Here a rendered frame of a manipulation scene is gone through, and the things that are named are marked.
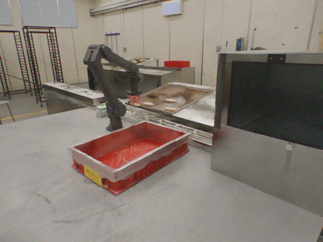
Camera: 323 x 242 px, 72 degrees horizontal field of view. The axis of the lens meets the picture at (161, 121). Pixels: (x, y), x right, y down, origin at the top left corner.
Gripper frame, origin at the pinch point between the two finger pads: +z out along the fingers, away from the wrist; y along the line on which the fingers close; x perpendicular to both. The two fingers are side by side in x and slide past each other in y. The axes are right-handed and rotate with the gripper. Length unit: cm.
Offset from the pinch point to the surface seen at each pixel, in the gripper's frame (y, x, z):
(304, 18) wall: -371, 2, -77
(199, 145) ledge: 10, 65, 9
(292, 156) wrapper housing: 23, 110, -6
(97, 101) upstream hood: 5.5, -45.2, 4.4
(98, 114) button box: 17.1, -23.6, 8.8
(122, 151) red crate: 40, 39, 10
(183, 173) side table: 34, 74, 11
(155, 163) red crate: 41, 65, 7
